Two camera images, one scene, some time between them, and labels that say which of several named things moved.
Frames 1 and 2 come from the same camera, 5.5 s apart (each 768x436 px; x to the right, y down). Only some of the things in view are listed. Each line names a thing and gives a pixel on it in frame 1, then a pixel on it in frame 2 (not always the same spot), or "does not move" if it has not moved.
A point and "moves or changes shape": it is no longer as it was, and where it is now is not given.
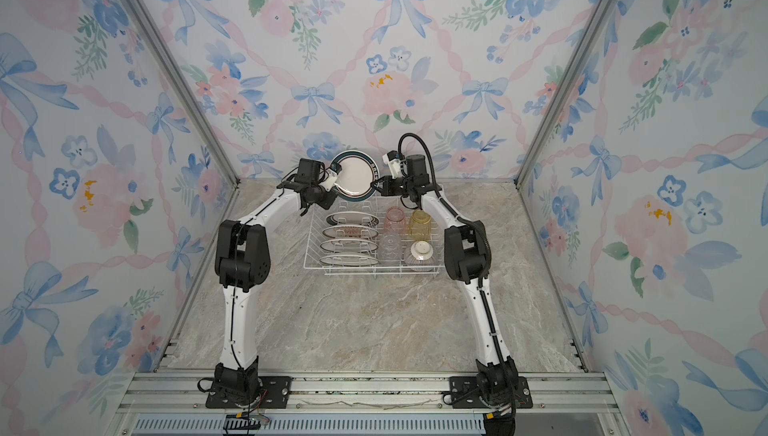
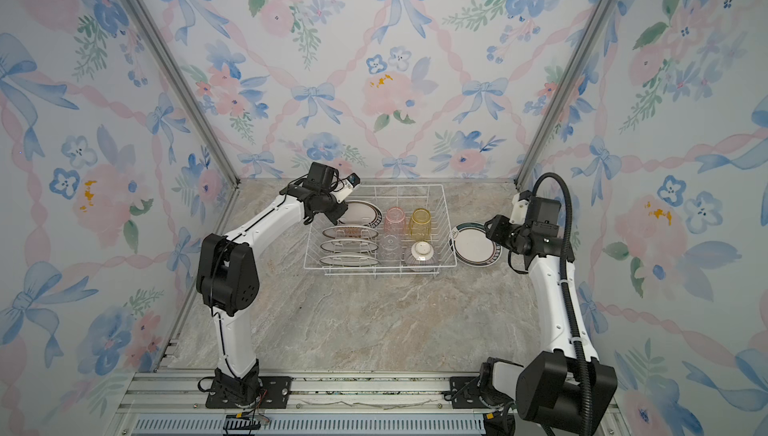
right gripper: x=386 y=183 to x=497 y=228
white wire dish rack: x=375 y=235 does not move
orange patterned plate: x=351 y=232 does not move
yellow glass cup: x=421 y=226 does not move
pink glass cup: x=394 y=221 does not move
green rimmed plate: x=358 y=171 moves or changes shape
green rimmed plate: x=356 y=218 moves or changes shape
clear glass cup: x=390 y=250 does not move
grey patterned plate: x=349 y=245 does not move
